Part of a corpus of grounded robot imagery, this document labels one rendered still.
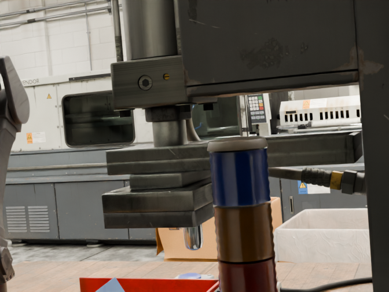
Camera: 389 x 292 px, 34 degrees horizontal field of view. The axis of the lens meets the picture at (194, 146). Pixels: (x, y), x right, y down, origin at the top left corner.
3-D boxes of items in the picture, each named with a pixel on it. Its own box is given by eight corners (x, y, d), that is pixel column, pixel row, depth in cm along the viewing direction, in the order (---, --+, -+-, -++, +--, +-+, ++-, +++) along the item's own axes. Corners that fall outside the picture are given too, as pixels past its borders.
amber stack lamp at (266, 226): (226, 248, 43) (223, 200, 43) (281, 247, 42) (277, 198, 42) (209, 262, 40) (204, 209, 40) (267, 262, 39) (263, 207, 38)
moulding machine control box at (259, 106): (246, 125, 518) (242, 78, 516) (254, 123, 539) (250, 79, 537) (267, 123, 511) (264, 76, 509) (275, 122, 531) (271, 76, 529)
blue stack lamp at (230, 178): (222, 197, 43) (218, 149, 43) (276, 196, 42) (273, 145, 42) (204, 207, 40) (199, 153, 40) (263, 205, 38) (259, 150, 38)
